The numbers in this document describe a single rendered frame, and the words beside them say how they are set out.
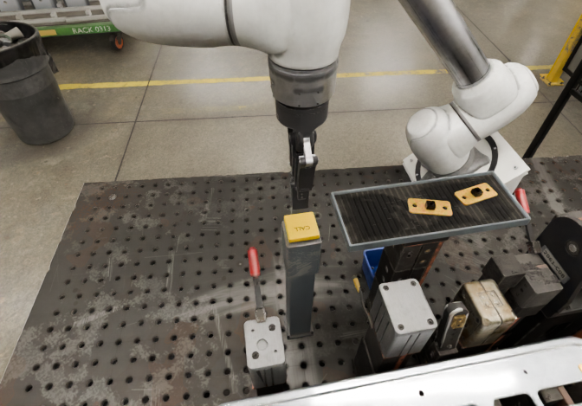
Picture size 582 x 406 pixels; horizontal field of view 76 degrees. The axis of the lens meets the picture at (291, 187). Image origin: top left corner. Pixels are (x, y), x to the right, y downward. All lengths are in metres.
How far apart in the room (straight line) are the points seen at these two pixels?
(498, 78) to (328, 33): 0.84
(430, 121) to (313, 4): 0.86
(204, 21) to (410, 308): 0.56
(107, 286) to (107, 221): 0.27
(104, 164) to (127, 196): 1.32
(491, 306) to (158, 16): 0.72
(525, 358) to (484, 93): 0.69
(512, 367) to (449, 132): 0.68
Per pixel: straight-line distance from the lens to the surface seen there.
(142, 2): 0.48
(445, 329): 0.79
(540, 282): 0.90
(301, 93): 0.48
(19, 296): 2.38
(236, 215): 1.35
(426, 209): 0.80
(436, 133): 1.23
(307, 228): 0.72
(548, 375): 0.90
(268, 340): 0.73
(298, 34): 0.44
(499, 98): 1.24
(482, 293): 0.83
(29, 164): 3.11
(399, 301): 0.73
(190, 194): 1.45
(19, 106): 3.04
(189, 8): 0.45
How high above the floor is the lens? 1.74
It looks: 47 degrees down
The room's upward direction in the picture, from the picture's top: straight up
